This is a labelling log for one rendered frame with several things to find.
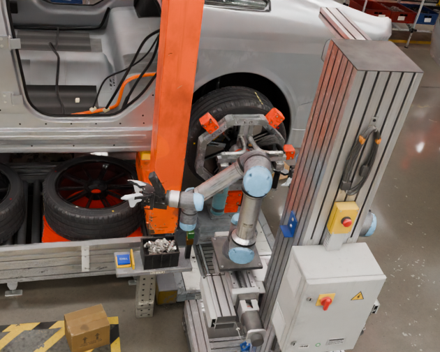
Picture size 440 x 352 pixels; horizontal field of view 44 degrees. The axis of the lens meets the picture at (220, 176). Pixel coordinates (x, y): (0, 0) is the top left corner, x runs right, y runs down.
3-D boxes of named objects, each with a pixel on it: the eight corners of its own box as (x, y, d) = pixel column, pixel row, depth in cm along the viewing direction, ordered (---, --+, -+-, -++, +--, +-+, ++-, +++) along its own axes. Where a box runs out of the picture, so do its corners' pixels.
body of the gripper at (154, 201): (139, 208, 238) (166, 212, 239) (140, 191, 234) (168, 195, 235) (142, 199, 245) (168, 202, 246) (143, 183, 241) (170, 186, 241)
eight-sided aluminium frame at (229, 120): (270, 183, 366) (287, 113, 334) (273, 189, 361) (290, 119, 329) (191, 186, 352) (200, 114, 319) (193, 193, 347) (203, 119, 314)
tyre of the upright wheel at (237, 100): (167, 163, 368) (255, 173, 392) (173, 184, 350) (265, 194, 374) (195, 76, 332) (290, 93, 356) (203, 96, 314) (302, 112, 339)
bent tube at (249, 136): (272, 138, 336) (276, 123, 329) (283, 156, 321) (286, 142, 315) (245, 139, 331) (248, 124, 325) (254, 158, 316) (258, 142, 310)
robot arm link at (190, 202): (201, 216, 240) (204, 201, 235) (177, 213, 240) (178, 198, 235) (202, 204, 246) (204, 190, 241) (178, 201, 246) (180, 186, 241)
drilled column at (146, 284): (150, 304, 345) (155, 257, 320) (152, 316, 337) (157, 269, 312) (134, 305, 342) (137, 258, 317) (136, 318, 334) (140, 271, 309)
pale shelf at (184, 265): (186, 250, 327) (186, 246, 326) (192, 271, 315) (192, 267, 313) (114, 255, 316) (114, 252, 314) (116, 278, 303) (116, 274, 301)
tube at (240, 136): (242, 139, 330) (245, 124, 324) (251, 158, 316) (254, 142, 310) (214, 140, 326) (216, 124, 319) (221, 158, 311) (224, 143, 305)
